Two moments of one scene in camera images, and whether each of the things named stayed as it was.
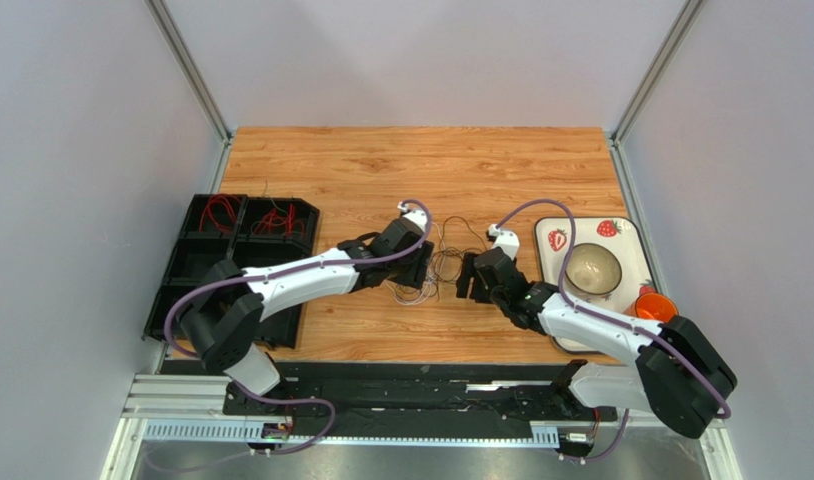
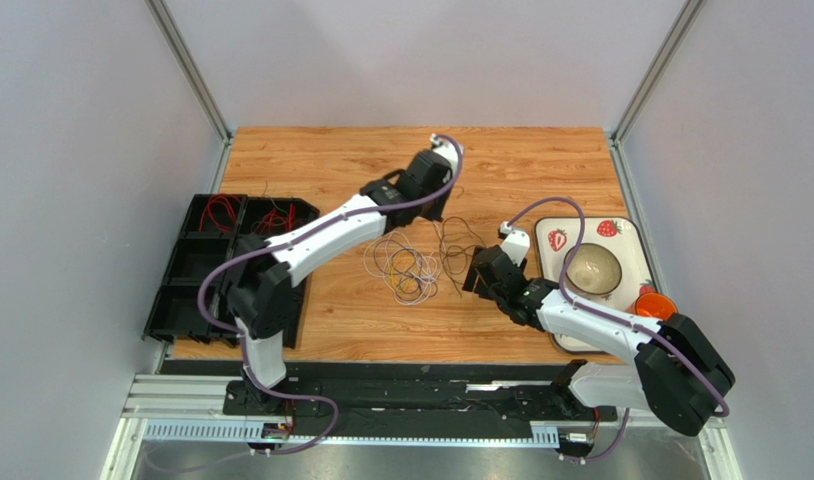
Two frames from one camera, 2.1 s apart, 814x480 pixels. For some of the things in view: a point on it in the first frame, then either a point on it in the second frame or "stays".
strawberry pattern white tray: (623, 235) stays
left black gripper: (419, 272) to (435, 214)
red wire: (271, 219) stays
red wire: (230, 202) stays
